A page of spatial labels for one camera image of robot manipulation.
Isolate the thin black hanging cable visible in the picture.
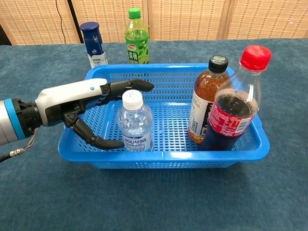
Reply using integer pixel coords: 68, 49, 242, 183
55, 0, 67, 45

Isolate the black tripod stand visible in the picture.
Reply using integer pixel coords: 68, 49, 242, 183
67, 0, 84, 44

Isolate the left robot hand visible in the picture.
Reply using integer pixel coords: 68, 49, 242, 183
35, 78, 155, 150

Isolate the cola bottle with red cap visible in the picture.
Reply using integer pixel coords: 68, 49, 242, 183
198, 45, 272, 152

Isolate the bamboo folding screen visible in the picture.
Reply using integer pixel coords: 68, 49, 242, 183
0, 0, 308, 46

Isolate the white bottle with navy cap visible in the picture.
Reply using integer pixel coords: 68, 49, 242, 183
79, 21, 109, 69

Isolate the brown tea bottle black cap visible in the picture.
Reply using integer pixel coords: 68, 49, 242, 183
187, 55, 231, 144

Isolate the green tea bottle green cap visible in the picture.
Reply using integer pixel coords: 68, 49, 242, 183
124, 7, 150, 64

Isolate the clear Aquafina water bottle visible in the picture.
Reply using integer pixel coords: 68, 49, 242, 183
116, 89, 154, 153

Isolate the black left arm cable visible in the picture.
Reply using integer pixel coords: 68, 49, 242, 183
0, 127, 39, 164

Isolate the teal table cloth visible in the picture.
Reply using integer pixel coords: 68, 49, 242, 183
0, 38, 308, 231

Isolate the blue plastic basket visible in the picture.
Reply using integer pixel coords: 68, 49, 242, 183
57, 63, 270, 169

